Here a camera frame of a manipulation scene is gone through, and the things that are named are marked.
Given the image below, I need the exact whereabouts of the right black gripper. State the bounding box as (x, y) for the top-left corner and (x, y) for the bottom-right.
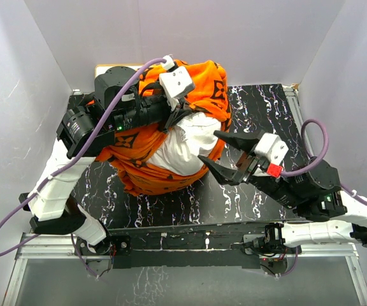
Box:
(196, 131), (299, 209)

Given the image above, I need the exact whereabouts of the white pillow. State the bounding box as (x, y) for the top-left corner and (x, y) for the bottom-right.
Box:
(147, 112), (221, 176)

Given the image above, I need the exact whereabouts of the orange patterned pillowcase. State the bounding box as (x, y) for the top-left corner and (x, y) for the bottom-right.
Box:
(96, 60), (232, 196)

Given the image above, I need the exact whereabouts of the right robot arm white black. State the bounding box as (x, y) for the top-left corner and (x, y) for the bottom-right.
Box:
(199, 131), (367, 254)

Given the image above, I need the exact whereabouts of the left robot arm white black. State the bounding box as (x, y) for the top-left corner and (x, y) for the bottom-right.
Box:
(23, 61), (195, 254)

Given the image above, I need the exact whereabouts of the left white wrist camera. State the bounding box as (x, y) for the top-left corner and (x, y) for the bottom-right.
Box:
(159, 66), (196, 108)

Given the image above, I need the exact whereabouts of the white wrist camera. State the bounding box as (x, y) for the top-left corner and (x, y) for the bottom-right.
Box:
(253, 132), (289, 178)
(159, 66), (196, 108)

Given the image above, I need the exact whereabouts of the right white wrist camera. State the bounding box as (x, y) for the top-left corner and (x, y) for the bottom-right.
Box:
(253, 132), (289, 178)

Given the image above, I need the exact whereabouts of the small whiteboard yellow frame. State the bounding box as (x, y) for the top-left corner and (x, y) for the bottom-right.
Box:
(94, 64), (141, 77)

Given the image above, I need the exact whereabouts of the aluminium frame rail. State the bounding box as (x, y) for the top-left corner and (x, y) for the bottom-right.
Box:
(3, 235), (367, 305)

